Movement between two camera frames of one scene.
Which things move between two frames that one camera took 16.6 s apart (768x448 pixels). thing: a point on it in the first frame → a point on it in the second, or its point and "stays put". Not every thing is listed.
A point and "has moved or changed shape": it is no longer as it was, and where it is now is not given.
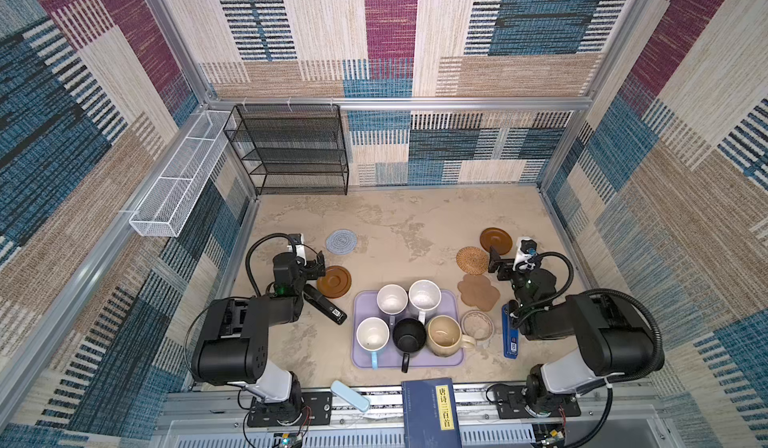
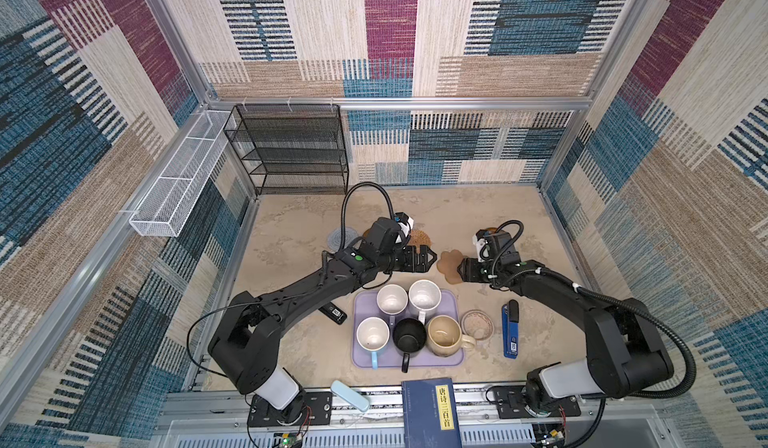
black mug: x=409 y=336 stays put
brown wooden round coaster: x=336 y=282 has moved or changed shape
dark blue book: x=430 y=417 stays put
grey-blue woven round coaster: x=341 y=241 stays put
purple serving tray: x=364 y=305 stays put
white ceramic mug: x=424 y=298 stays put
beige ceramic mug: x=444 y=336 stays put
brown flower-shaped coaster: x=477 y=291 → x=448 y=265
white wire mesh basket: x=164 y=209 stays put
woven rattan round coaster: x=472 y=260 has moved or changed shape
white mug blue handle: x=373 y=334 stays put
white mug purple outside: x=392 y=299 stays put
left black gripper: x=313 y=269 → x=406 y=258
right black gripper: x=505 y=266 → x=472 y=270
